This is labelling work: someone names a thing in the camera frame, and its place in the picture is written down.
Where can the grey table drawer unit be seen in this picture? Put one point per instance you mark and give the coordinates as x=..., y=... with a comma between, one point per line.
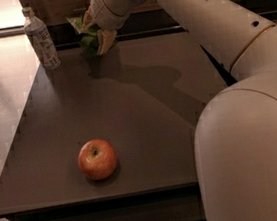
x=180, y=204

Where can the red apple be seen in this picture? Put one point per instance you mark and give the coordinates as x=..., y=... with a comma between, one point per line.
x=97, y=159

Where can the plastic bottle with label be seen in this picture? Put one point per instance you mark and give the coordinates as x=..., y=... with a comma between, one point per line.
x=40, y=39

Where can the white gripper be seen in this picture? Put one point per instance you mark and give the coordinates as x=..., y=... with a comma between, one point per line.
x=100, y=6

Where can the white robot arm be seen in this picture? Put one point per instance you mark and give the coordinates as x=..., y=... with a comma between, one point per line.
x=236, y=135

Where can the green rice chip bag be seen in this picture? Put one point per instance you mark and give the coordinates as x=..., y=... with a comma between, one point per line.
x=87, y=39

